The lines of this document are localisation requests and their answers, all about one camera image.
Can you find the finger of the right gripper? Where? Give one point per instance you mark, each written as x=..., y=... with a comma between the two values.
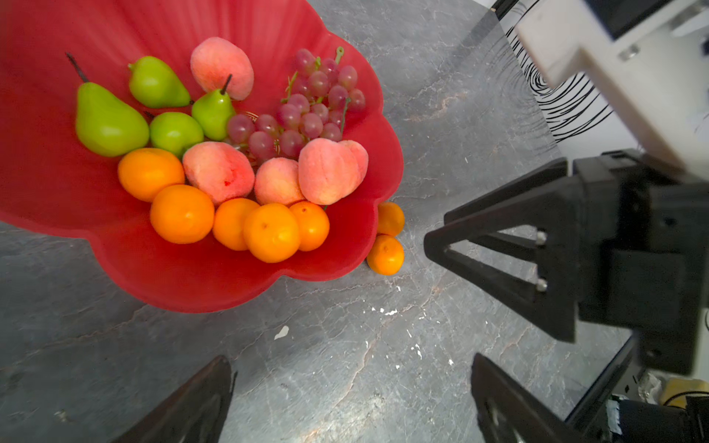
x=519, y=252
x=541, y=176

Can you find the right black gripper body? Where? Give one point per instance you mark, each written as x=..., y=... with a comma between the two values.
x=646, y=247

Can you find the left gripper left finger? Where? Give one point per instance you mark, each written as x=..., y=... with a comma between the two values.
x=195, y=412

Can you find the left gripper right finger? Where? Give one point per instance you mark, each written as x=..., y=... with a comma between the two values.
x=507, y=412

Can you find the fake orange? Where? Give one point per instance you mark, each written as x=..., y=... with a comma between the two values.
x=228, y=228
x=182, y=214
x=313, y=223
x=272, y=233
x=146, y=172
x=386, y=256
x=391, y=219

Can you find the fake peach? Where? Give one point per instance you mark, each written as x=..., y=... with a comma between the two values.
x=214, y=60
x=277, y=182
x=219, y=170
x=329, y=171

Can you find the purple fake grape bunch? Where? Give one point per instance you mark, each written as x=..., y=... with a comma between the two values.
x=317, y=101

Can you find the red flower-shaped fruit bowl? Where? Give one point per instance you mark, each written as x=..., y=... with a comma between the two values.
x=52, y=184

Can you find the green fake lime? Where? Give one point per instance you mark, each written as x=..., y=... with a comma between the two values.
x=175, y=132
x=155, y=85

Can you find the green fake pear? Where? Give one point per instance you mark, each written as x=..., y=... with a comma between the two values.
x=213, y=112
x=104, y=124

